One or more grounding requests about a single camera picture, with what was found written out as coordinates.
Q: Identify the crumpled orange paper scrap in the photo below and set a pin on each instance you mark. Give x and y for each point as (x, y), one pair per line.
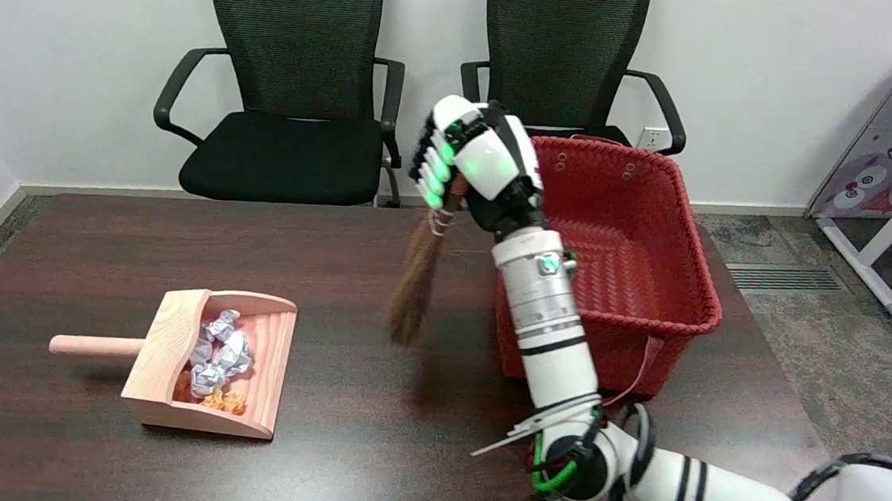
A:
(221, 400)

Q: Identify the small brown straw broom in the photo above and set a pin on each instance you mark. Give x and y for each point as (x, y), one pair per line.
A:
(416, 280)

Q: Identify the crumpled silver paper ball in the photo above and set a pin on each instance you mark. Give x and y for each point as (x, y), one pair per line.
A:
(222, 325)
(222, 368)

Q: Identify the white wall power outlet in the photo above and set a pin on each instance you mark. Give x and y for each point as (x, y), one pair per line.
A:
(651, 138)

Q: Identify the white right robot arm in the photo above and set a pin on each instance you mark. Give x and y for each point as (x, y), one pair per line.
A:
(639, 425)

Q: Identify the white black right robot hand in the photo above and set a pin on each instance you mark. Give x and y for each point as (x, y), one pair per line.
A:
(485, 160)

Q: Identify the black mesh office chair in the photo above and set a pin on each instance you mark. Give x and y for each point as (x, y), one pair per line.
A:
(290, 111)
(565, 53)

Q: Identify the red woven basket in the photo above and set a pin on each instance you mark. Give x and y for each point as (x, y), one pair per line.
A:
(638, 242)

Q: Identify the wooden dustpan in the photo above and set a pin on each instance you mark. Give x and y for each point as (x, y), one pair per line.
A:
(206, 362)

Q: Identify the metal floor vent grille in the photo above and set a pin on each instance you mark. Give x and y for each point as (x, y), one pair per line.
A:
(784, 279)

